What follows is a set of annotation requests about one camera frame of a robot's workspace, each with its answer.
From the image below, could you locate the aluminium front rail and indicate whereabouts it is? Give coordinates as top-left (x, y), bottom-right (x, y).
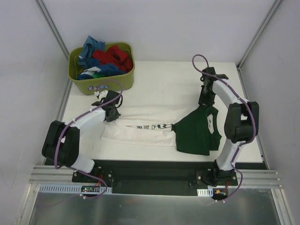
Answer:
top-left (29, 165), bottom-right (284, 189)

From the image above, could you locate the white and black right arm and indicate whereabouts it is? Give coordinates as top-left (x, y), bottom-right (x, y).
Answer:
top-left (198, 67), bottom-right (259, 185)

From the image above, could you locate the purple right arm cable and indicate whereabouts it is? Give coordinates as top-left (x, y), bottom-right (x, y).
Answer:
top-left (192, 54), bottom-right (255, 174)

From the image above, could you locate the olive green plastic bin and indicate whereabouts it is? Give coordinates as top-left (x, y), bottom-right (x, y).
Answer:
top-left (68, 47), bottom-right (135, 95)

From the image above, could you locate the white green-sleeved Charlie Brown shirt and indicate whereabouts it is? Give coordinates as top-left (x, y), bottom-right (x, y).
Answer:
top-left (101, 105), bottom-right (222, 156)

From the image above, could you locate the aluminium frame post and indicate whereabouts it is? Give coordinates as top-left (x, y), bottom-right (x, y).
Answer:
top-left (236, 0), bottom-right (283, 71)
top-left (35, 0), bottom-right (69, 59)

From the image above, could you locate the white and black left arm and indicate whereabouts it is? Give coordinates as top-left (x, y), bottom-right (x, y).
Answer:
top-left (42, 90), bottom-right (123, 182)

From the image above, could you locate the white cable duct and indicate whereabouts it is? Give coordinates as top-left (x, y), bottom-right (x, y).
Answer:
top-left (39, 184), bottom-right (113, 195)
top-left (196, 187), bottom-right (228, 197)

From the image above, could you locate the bright green cloth in bin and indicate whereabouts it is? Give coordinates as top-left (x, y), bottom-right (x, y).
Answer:
top-left (92, 73), bottom-right (105, 79)

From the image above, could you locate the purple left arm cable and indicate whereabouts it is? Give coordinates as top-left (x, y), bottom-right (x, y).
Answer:
top-left (54, 80), bottom-right (124, 170)

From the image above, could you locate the red t-shirt in bin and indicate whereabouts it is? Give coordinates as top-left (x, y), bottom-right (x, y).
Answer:
top-left (92, 45), bottom-right (133, 73)

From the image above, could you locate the white right cable duct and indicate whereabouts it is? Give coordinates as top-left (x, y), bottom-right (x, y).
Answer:
top-left (196, 187), bottom-right (228, 197)

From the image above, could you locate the right aluminium frame post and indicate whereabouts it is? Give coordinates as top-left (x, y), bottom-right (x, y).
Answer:
top-left (236, 0), bottom-right (283, 71)

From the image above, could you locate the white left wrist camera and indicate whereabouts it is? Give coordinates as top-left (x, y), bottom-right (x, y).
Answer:
top-left (94, 90), bottom-right (108, 99)

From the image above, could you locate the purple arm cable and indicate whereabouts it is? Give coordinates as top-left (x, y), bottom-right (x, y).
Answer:
top-left (54, 80), bottom-right (124, 170)
top-left (192, 54), bottom-right (255, 174)

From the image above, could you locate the blue t-shirt in bin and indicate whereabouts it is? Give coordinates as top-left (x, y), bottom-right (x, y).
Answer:
top-left (77, 36), bottom-right (125, 80)

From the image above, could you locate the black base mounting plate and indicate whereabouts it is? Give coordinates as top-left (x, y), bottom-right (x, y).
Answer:
top-left (72, 160), bottom-right (238, 196)

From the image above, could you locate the left aluminium frame post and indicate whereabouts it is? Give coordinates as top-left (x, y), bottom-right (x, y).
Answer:
top-left (35, 0), bottom-right (69, 59)

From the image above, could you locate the white left cable duct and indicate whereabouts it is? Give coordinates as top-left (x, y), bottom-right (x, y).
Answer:
top-left (39, 184), bottom-right (113, 195)

